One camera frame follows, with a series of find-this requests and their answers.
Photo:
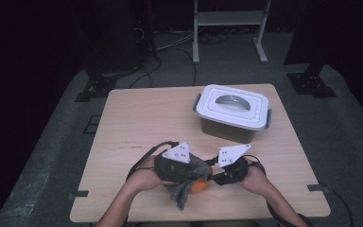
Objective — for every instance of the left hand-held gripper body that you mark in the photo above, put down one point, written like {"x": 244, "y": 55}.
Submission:
{"x": 175, "y": 165}

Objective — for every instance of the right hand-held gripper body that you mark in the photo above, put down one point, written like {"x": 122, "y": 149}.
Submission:
{"x": 233, "y": 171}

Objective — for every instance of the orange plush toy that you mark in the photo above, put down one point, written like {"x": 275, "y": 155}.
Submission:
{"x": 200, "y": 186}

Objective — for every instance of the grey fluffy cloth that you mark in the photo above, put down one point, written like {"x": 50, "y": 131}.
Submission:
{"x": 182, "y": 192}

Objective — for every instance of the person's right hand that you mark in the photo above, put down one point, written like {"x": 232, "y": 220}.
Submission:
{"x": 258, "y": 181}

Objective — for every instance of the person's left hand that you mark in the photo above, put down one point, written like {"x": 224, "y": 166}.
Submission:
{"x": 146, "y": 176}

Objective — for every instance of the black tape strip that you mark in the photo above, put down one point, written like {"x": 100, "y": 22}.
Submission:
{"x": 316, "y": 187}
{"x": 81, "y": 193}

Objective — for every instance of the black stand base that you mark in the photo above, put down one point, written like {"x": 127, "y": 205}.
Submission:
{"x": 312, "y": 83}
{"x": 99, "y": 86}

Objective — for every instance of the white metal stand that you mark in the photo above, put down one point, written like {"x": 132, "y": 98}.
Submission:
{"x": 230, "y": 17}

